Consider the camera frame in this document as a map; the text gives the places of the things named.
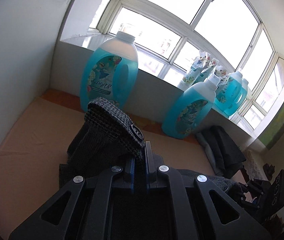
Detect grey houndstooth pants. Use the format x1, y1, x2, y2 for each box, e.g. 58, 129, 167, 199
58, 96, 236, 193

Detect white lace cloth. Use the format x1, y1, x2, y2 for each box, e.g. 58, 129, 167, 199
243, 149, 267, 180

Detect dark folded clothes pile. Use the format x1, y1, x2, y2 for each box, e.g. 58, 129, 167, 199
195, 126, 246, 179

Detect pink towel blanket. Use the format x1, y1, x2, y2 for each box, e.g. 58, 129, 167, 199
0, 97, 217, 238

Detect large blue detergent bottle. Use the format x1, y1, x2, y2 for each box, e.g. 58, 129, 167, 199
80, 31, 138, 112

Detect floral refill pouches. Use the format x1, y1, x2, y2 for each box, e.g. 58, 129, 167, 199
177, 50, 231, 91

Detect white window frame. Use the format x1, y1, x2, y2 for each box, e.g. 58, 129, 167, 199
87, 0, 284, 138

